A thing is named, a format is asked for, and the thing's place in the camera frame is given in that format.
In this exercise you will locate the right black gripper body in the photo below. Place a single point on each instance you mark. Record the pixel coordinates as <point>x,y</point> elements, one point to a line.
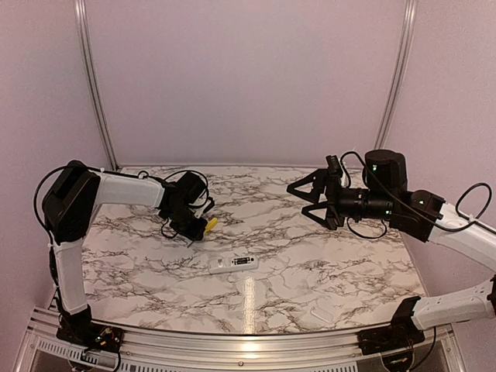
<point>373,204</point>

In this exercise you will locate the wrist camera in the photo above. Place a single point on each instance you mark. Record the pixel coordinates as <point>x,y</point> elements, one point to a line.
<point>208,205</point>
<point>337,171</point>

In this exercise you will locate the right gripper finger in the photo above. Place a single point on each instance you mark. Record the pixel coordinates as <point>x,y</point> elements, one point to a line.
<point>328,221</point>
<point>309,188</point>

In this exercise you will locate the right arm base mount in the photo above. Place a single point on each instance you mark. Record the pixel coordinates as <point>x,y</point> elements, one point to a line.
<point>401,332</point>

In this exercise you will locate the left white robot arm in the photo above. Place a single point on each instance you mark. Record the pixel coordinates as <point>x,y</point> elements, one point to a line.
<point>70,203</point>

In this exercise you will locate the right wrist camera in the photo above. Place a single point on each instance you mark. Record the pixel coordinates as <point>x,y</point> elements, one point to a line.
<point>337,171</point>

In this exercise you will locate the right aluminium corner post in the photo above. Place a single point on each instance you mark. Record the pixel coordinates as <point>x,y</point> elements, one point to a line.
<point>399,72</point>

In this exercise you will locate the yellow handled screwdriver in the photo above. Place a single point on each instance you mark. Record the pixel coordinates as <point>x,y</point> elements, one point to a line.
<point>211,224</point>

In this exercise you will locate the left aluminium corner post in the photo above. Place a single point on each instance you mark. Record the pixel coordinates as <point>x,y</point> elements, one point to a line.
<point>83,29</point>

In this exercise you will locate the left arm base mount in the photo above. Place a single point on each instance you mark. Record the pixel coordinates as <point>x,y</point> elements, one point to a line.
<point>81,330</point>

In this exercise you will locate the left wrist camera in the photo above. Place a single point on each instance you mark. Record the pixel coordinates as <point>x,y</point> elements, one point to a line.
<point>208,205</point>

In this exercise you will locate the white battery compartment cover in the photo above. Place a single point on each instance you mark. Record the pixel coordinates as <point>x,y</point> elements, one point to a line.
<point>322,314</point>

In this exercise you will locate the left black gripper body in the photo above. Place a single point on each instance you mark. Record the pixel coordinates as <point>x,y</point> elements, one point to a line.
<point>181,222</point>

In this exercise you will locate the front aluminium rail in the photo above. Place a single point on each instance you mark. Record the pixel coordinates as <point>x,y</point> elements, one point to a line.
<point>158,350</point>

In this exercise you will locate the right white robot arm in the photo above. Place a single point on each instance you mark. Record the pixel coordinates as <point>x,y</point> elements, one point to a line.
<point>427,217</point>

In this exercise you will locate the aluminium corner post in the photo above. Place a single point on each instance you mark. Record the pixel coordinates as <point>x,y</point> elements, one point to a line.
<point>83,29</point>
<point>399,72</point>

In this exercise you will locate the white remote control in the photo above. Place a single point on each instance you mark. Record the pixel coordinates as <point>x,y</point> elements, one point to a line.
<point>223,265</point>

